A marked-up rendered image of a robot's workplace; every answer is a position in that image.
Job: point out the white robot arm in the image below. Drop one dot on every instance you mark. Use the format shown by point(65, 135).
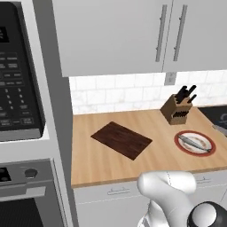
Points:
point(168, 195)

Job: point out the dark wooden cutting board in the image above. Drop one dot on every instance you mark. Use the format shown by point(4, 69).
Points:
point(121, 139)

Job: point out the wooden knife block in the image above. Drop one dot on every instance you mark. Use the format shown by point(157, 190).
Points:
point(176, 111)

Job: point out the red rimmed white plate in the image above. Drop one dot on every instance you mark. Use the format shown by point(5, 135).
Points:
point(181, 144)

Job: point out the grey drawer front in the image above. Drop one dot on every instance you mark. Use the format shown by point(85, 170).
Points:
point(109, 192)
point(211, 178)

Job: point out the grey fish meat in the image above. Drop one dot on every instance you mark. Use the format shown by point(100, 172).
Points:
point(193, 142)

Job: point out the grey cupboard door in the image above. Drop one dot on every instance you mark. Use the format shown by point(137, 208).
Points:
point(109, 35)
point(112, 214)
point(201, 35)

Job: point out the black hob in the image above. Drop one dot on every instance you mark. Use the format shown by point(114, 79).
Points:
point(215, 115)

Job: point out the black microwave oven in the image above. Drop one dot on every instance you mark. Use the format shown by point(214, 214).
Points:
point(16, 74)

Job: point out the stainless steel oven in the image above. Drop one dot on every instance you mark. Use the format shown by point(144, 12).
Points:
point(26, 201)

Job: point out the grey wall socket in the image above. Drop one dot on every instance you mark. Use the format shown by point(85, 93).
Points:
point(170, 78)

